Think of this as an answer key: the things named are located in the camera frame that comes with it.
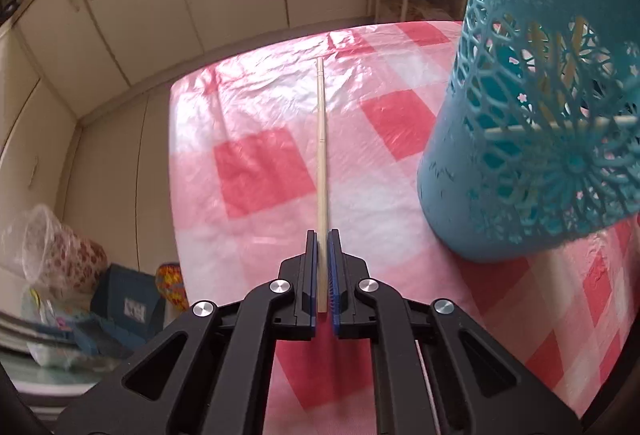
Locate bunch of wooden chopsticks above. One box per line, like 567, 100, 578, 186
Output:
482, 15, 640, 196

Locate floral trash bin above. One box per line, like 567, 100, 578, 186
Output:
0, 205, 108, 296

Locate colourful patterned container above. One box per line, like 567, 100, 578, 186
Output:
156, 263, 190, 311

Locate blue cardboard box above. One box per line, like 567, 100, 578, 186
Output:
90, 263, 166, 331

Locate white drawer cabinet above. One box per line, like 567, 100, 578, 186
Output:
0, 22, 176, 266

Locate red checkered plastic tablecloth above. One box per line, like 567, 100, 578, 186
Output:
170, 20, 640, 435

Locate single wooden chopstick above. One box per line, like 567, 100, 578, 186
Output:
314, 56, 331, 314

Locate teal perforated plastic basket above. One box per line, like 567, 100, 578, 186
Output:
416, 0, 640, 263

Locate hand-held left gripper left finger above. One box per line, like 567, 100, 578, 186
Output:
55, 229, 321, 435

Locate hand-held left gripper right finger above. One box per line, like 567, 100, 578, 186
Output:
326, 229, 583, 435

